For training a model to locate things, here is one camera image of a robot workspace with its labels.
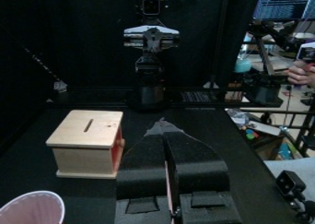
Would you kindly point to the wooden box with slot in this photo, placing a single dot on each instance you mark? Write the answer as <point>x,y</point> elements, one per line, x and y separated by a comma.
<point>84,141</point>

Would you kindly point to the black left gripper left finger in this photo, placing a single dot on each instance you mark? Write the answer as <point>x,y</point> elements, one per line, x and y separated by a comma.
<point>141,166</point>

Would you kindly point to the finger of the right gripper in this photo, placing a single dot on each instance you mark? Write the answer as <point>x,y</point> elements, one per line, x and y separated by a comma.
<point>147,40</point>
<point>156,40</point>

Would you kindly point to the clear plastic bag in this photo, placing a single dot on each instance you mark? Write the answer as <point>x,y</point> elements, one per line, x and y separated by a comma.
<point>238,116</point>

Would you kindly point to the black table-level camera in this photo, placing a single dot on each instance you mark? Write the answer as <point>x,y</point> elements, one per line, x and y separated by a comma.
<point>290,183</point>

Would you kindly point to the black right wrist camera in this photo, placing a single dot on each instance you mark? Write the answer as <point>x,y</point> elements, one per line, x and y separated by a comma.
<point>151,5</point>

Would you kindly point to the teal round object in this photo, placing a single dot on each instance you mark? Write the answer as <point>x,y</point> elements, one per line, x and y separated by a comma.
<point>243,65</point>

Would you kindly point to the black frame post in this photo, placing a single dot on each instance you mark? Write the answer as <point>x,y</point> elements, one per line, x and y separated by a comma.
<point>220,37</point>

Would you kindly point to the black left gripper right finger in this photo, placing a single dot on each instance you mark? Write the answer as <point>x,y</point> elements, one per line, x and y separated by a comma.
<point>196,166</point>

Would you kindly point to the colourful toy pieces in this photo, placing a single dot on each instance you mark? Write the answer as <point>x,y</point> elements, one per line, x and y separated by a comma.
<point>250,134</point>

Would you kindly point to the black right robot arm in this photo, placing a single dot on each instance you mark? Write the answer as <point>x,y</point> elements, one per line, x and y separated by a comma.
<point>149,89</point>

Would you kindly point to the computer monitor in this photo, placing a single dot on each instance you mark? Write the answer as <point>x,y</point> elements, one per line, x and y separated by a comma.
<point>284,3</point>

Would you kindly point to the person's hand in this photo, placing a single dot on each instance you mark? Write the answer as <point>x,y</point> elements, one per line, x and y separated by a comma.
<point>299,74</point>

